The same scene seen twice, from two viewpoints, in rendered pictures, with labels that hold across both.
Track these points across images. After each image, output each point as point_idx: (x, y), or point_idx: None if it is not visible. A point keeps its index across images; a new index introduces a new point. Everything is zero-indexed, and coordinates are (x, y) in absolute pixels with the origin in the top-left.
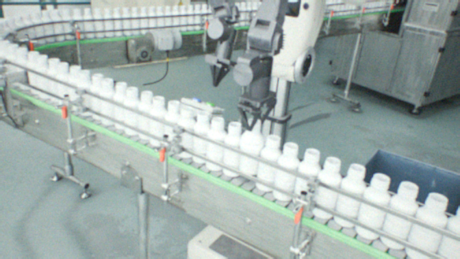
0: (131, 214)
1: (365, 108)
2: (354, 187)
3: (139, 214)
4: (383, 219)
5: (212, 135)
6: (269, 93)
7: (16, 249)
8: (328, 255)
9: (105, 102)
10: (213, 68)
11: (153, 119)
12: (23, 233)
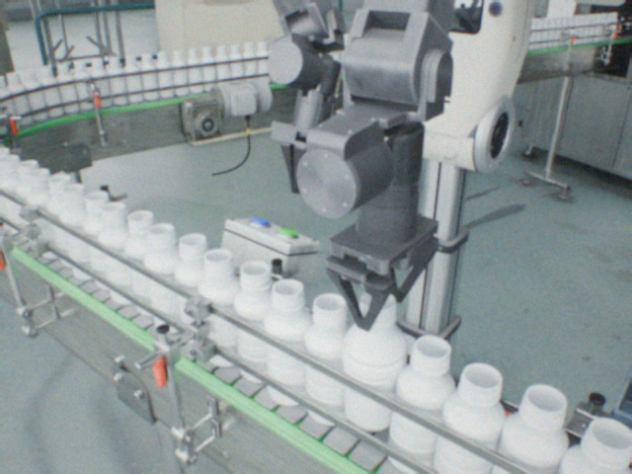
0: None
1: (579, 195)
2: None
3: (163, 449)
4: None
5: (275, 328)
6: (416, 227)
7: (25, 445)
8: None
9: (70, 235)
10: (289, 151)
11: (151, 277)
12: (37, 420)
